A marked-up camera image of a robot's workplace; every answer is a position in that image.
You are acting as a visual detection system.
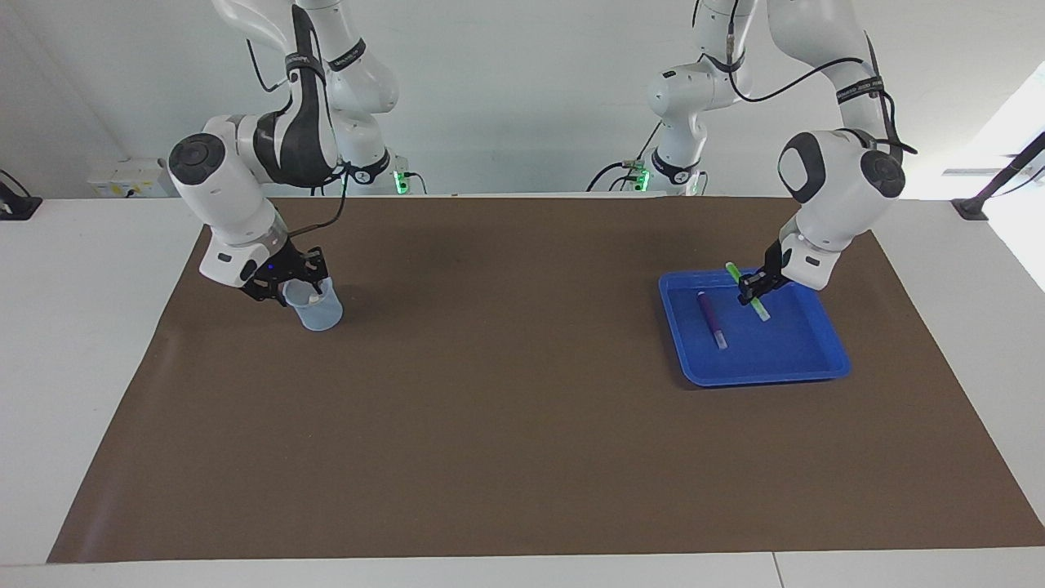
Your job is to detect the blue plastic tray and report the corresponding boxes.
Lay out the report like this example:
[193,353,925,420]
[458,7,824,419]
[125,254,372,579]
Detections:
[658,267,852,388]

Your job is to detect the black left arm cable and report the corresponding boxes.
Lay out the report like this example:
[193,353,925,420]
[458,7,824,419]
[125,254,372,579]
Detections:
[723,0,919,156]

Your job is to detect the green pen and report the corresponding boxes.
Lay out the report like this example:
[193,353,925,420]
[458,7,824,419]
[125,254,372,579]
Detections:
[725,261,772,323]

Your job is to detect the translucent plastic cup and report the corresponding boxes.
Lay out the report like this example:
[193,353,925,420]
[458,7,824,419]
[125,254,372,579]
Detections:
[283,278,344,332]

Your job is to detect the brown table mat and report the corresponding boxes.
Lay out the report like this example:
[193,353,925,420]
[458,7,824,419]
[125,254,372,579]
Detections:
[47,196,1045,564]

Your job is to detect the purple pen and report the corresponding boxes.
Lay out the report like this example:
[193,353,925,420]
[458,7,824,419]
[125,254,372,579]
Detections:
[696,292,729,350]

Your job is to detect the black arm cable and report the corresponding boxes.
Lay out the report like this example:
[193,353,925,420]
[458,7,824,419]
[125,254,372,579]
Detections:
[245,37,352,238]
[723,0,919,156]

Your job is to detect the black camera stand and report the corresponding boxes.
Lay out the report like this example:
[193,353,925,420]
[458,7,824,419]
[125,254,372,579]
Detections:
[951,131,1045,221]

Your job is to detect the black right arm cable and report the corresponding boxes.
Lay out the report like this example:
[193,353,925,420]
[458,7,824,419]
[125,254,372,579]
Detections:
[245,37,352,238]

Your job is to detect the white power box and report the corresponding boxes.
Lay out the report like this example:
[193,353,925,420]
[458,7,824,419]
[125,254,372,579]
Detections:
[88,158,174,198]

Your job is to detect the black base cable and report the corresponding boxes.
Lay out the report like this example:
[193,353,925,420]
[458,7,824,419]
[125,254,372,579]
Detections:
[586,161,634,194]

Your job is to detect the black table clamp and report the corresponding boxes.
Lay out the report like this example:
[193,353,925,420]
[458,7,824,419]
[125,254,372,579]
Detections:
[0,169,43,221]

